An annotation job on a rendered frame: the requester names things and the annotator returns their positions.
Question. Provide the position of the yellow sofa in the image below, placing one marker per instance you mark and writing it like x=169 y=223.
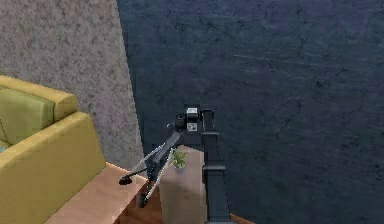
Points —
x=50 y=166

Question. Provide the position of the beige side table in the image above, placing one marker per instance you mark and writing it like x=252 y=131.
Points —
x=183 y=190

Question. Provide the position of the small green houseplant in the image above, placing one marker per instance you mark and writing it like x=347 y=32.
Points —
x=179 y=159

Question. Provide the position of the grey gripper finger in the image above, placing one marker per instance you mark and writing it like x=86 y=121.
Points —
x=155 y=181
x=140 y=166

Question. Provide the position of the green sofa cushion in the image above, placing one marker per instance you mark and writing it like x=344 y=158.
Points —
x=23 y=115

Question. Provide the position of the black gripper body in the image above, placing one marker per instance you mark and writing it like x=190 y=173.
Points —
x=173 y=138

